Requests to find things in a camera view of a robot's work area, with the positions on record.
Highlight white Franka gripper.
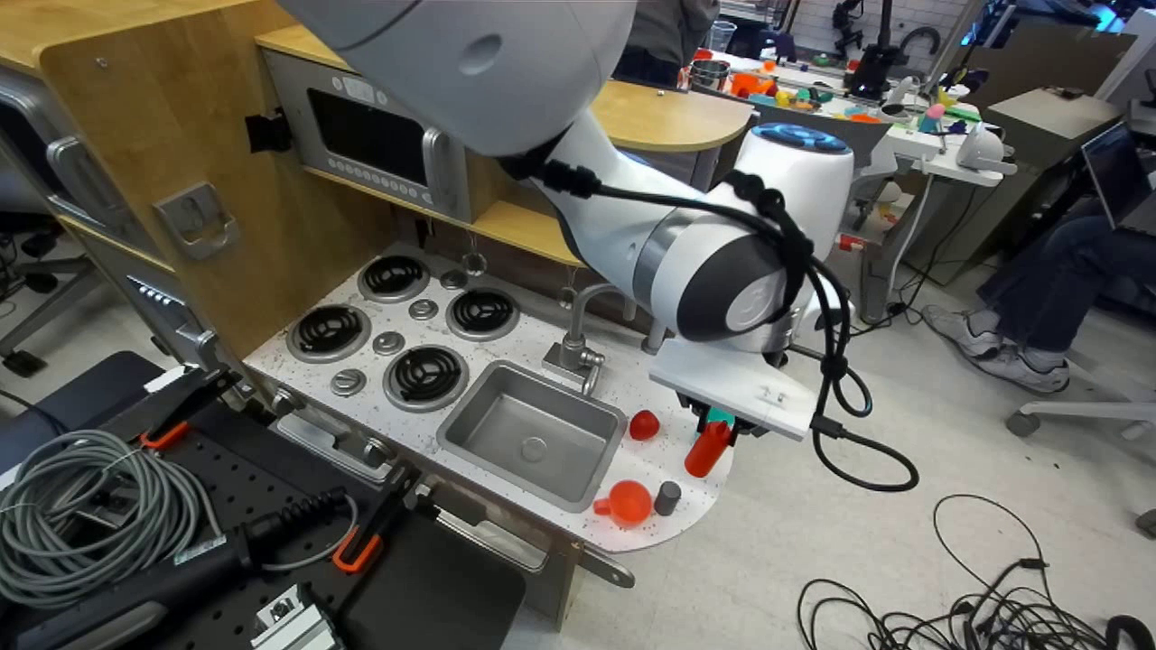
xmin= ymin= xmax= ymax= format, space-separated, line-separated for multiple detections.
xmin=646 ymin=340 xmax=826 ymax=448

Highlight red sauce bottle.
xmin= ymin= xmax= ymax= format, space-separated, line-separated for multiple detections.
xmin=682 ymin=419 xmax=738 ymax=481

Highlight red translucent plastic cup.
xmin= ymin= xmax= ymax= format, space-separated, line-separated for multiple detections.
xmin=588 ymin=477 xmax=657 ymax=534

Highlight small grey cylinder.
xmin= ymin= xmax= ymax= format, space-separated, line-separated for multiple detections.
xmin=649 ymin=477 xmax=687 ymax=521

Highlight grey toy faucet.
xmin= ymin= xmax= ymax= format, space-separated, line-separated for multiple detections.
xmin=537 ymin=280 xmax=618 ymax=393

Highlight grey toy sink basin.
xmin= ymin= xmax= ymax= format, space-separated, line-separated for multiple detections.
xmin=433 ymin=356 xmax=633 ymax=514

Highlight black coil stove burner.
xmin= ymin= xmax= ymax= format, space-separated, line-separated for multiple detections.
xmin=439 ymin=284 xmax=525 ymax=344
xmin=286 ymin=301 xmax=374 ymax=366
xmin=355 ymin=253 xmax=433 ymax=303
xmin=380 ymin=344 xmax=473 ymax=415

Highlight white table with toys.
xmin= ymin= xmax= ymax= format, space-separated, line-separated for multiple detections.
xmin=826 ymin=103 xmax=1024 ymax=328

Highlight orange toy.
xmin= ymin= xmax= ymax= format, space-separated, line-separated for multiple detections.
xmin=727 ymin=67 xmax=780 ymax=101

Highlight seated person in jeans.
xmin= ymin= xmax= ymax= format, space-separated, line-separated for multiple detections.
xmin=919 ymin=195 xmax=1156 ymax=401

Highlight office chair wheel base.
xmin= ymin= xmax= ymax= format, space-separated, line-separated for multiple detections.
xmin=1003 ymin=390 xmax=1156 ymax=545

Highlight white stuffed toy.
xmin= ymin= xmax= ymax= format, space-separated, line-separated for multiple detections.
xmin=952 ymin=124 xmax=1012 ymax=174

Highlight standing person dark clothes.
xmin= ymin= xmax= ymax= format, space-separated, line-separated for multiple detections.
xmin=614 ymin=0 xmax=722 ymax=94

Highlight orange black bar clamp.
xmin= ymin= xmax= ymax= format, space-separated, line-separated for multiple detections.
xmin=327 ymin=463 xmax=426 ymax=579
xmin=132 ymin=366 xmax=246 ymax=458

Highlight dark laptop computer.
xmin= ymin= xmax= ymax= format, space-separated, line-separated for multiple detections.
xmin=1075 ymin=114 xmax=1156 ymax=230

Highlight grey toy microwave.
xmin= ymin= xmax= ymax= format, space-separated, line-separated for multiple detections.
xmin=261 ymin=47 xmax=478 ymax=227

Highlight black perforated mounting table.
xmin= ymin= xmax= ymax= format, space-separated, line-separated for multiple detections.
xmin=0 ymin=348 xmax=534 ymax=650

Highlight silver metal latch plate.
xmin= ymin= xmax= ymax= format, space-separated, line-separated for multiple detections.
xmin=150 ymin=180 xmax=237 ymax=265

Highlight wooden toy kitchen unit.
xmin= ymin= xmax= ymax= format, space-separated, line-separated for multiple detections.
xmin=0 ymin=0 xmax=753 ymax=629

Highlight black office chair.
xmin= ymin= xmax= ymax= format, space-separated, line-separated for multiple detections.
xmin=0 ymin=208 xmax=105 ymax=383

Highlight grey cabinet door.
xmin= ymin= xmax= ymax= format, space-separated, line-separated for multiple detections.
xmin=0 ymin=66 xmax=164 ymax=265

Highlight grey oven door handle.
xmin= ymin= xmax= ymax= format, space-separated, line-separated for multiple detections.
xmin=426 ymin=491 xmax=638 ymax=592

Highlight tangled floor cables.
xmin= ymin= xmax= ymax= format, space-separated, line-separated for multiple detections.
xmin=791 ymin=489 xmax=1156 ymax=650

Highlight grey microwave door handle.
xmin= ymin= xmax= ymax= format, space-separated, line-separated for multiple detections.
xmin=421 ymin=120 xmax=473 ymax=225

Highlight silver metal bracket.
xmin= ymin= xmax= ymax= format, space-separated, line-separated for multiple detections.
xmin=250 ymin=582 xmax=340 ymax=650

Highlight black clamp mount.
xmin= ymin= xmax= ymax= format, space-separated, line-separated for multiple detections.
xmin=243 ymin=108 xmax=295 ymax=154

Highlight coiled grey cable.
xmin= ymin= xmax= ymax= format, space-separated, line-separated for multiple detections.
xmin=0 ymin=427 xmax=226 ymax=609

